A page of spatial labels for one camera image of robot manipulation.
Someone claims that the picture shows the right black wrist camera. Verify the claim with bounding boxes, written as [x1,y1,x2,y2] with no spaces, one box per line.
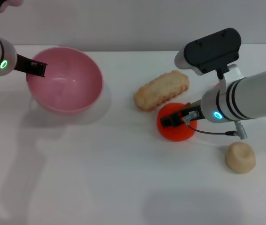
[175,27,242,76]

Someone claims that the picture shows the long golden bread loaf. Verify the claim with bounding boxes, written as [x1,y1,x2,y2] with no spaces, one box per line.
[133,70,190,113]

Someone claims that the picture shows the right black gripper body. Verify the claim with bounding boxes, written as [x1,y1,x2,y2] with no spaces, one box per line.
[182,100,206,122]

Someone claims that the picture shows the beige round bun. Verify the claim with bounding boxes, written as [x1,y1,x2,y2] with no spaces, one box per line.
[225,141,257,174]

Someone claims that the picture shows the pink plastic bowl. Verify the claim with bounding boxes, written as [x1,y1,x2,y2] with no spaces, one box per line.
[26,46,104,116]

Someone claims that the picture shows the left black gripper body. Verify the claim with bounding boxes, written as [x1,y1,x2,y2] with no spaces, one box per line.
[14,53,34,75]

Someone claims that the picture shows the orange toy fruit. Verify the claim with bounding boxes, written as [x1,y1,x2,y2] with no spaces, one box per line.
[157,102,198,142]

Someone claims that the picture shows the right grey gripper cable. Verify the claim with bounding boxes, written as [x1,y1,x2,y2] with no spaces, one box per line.
[182,110,248,140]

